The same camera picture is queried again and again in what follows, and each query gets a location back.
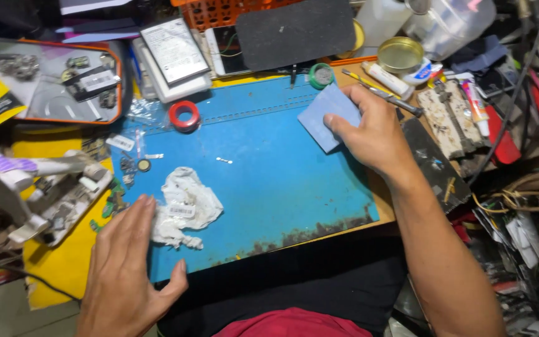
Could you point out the person's left hand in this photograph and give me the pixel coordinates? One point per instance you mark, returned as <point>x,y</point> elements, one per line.
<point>119,281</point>

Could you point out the person's right hand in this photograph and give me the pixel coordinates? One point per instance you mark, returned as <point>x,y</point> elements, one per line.
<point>377,135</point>

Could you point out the light blue cleaning cloth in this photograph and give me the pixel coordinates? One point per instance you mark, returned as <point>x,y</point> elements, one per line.
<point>328,114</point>

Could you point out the yellow underlay sheet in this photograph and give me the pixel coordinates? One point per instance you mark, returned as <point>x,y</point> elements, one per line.
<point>63,262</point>

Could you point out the black worn plate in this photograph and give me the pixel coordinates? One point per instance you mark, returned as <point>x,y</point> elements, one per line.
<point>433,168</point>

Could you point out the dirty white block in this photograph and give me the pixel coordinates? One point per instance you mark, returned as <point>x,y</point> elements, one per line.
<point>447,121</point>

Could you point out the white jar with blue label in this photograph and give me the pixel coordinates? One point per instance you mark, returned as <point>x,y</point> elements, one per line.
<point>419,74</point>

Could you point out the green circuit board pieces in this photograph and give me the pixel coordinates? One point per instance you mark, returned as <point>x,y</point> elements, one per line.
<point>112,203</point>

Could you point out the green round solder tin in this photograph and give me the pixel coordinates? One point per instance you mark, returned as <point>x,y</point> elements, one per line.
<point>321,76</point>

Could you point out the gold tin lid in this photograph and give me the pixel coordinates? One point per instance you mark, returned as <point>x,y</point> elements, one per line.
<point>399,55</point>

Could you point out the yellow round tin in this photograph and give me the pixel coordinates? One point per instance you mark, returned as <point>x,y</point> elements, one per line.
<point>359,40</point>

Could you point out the black tweezers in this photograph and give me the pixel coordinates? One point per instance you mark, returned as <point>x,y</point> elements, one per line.
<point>293,77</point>

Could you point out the white and red glue tube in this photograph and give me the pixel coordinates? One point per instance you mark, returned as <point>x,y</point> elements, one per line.
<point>475,107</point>

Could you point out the crumpled white tissue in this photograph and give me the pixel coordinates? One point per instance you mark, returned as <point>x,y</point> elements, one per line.
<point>187,201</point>

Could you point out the white plastic bottle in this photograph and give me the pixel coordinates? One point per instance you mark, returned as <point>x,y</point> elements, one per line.
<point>379,18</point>

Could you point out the small round metal part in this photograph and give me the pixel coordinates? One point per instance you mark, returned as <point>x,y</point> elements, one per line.
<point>144,165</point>

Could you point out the white phone repair clamp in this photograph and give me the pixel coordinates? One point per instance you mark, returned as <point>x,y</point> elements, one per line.
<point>40,187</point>

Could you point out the blue silicone work mat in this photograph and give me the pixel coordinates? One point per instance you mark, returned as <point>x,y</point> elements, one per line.
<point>269,196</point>

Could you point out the red plastic case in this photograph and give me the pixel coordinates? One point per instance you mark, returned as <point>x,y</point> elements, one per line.
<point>503,140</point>

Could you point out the dark grey foam pad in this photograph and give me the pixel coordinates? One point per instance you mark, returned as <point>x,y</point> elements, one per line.
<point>295,35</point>

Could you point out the dark blue cloth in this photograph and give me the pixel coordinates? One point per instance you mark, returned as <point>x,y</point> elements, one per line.
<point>477,54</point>

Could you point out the clear plastic container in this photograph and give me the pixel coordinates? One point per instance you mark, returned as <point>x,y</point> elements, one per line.
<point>456,23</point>

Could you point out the white barcode sticker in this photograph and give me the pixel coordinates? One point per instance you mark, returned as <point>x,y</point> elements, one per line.
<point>119,142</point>

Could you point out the small white screws strip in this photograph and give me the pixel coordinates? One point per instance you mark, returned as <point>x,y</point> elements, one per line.
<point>224,160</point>

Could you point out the clear plastic bag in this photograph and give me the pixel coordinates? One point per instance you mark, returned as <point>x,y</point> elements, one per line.
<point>145,114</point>

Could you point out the person's black trousers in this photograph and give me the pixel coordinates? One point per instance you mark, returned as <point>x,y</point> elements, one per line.
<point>297,285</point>

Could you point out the red tape roll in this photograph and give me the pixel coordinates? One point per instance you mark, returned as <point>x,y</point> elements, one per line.
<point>174,117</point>

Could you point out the white smartphone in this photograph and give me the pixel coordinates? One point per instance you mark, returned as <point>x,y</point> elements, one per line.
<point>225,54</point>

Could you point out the person's red shirt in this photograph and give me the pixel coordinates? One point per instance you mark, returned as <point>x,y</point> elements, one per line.
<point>292,325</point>

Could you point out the orange-rimmed metal parts tray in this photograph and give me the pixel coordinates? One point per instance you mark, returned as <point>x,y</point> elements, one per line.
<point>63,103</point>

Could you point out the heap of packaged parts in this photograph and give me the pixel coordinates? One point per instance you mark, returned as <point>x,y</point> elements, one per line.
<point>527,252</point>

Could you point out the orange plastic crate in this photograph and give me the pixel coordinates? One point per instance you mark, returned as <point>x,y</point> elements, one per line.
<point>208,14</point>

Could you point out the grey labelled phone battery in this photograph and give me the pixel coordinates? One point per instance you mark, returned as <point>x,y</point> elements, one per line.
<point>173,49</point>

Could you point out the stack of purple books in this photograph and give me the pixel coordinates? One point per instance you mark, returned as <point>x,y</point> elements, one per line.
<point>96,28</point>

